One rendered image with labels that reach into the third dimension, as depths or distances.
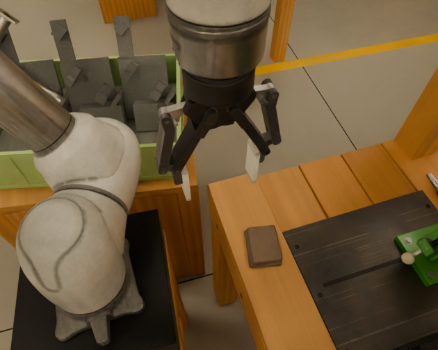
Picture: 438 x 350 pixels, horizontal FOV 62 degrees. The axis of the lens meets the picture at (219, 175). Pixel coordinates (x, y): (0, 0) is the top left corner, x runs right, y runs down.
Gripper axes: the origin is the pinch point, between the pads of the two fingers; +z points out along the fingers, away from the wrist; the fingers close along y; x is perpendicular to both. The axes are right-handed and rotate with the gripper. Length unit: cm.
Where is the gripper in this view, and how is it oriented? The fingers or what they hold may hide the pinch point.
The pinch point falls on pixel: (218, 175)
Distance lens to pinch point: 52.1
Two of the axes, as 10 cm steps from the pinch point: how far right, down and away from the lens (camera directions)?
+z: 0.0, 5.8, 8.1
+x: 3.1, 7.7, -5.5
